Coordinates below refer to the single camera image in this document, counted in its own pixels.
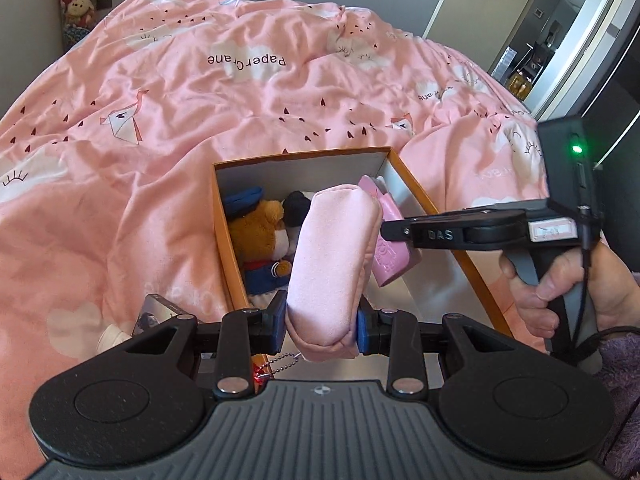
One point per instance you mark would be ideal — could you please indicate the brown teddy bear blue outfit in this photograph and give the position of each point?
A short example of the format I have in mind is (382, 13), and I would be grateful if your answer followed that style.
(257, 240)

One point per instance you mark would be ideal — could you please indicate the dark cabinet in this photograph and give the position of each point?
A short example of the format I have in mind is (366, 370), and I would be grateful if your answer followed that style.
(540, 57)

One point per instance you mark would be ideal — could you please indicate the person's right forearm purple sleeve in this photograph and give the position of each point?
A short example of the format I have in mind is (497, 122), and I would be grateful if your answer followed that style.
(622, 385)

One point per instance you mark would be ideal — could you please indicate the person's right hand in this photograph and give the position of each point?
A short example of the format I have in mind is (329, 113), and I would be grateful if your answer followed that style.
(614, 290)

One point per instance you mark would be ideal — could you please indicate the orange cardboard box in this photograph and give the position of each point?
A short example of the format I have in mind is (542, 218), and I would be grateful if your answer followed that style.
(452, 270)

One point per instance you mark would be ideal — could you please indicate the pink fabric pouch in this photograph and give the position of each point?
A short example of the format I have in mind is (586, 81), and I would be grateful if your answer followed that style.
(330, 260)

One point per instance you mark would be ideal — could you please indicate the white and brown stuffed dog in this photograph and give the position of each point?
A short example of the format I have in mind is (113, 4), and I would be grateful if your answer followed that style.
(80, 9)

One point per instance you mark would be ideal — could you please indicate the grey room door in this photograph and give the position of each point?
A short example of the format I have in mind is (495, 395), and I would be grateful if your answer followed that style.
(480, 15)

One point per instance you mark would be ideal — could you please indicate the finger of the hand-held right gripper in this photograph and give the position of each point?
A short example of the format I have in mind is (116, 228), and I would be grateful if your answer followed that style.
(430, 234)

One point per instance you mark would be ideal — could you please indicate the white rounded object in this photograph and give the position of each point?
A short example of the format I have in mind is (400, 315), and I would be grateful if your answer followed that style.
(111, 340)

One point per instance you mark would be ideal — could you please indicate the pink plastic toy case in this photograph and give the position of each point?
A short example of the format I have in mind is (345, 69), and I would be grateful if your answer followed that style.
(395, 266)

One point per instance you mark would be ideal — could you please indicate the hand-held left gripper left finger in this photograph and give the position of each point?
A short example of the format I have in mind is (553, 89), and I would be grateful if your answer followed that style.
(278, 325)

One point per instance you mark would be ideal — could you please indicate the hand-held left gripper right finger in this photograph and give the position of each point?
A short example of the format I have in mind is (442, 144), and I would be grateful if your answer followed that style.
(363, 331)

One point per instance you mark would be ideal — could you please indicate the pink printed blanket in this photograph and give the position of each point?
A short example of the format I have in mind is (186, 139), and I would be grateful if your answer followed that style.
(175, 125)

